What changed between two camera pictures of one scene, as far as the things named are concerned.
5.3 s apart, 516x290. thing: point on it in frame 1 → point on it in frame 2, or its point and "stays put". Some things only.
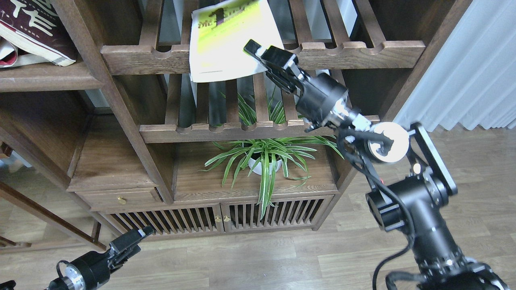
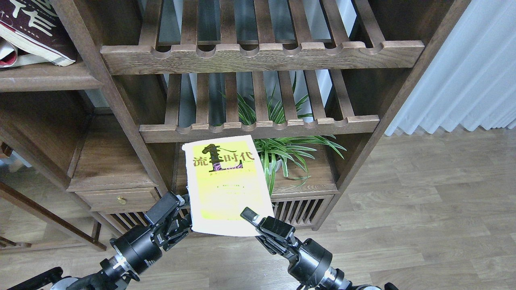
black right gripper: x=321 y=98 → x=309 y=261
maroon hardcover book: x=36 y=25 stays put
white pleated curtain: x=472 y=81 stays put
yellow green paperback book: x=219 y=34 → x=224 y=177
